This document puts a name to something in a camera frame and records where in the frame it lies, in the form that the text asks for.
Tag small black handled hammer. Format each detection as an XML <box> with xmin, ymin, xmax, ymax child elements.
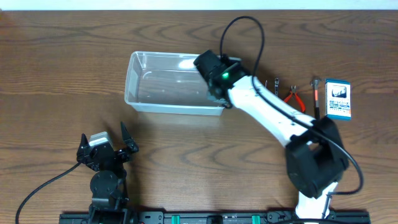
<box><xmin>310</xmin><ymin>77</ymin><xmax>321</xmax><ymax>120</ymax></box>

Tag blue white screwdriver box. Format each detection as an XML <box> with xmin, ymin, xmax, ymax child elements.
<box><xmin>325</xmin><ymin>78</ymin><xmax>351</xmax><ymax>121</ymax></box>

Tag red handled pliers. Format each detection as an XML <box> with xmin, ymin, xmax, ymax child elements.
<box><xmin>284</xmin><ymin>85</ymin><xmax>306</xmax><ymax>113</ymax></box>

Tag silver combination wrench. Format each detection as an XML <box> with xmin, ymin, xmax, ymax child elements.
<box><xmin>274</xmin><ymin>78</ymin><xmax>279</xmax><ymax>97</ymax></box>

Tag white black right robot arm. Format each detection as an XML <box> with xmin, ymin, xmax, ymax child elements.
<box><xmin>193</xmin><ymin>50</ymin><xmax>349</xmax><ymax>219</ymax></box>

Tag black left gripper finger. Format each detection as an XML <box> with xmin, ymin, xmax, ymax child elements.
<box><xmin>77</xmin><ymin>133</ymin><xmax>90</xmax><ymax>156</ymax></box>
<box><xmin>121</xmin><ymin>121</ymin><xmax>139</xmax><ymax>153</ymax></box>

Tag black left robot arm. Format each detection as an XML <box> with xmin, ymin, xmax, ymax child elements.
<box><xmin>76</xmin><ymin>123</ymin><xmax>139</xmax><ymax>224</ymax></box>

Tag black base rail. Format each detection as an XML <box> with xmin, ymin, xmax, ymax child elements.
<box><xmin>58</xmin><ymin>210</ymin><xmax>371</xmax><ymax>224</ymax></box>

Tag clear plastic container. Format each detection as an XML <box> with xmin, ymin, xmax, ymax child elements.
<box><xmin>124</xmin><ymin>51</ymin><xmax>224</xmax><ymax>116</ymax></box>

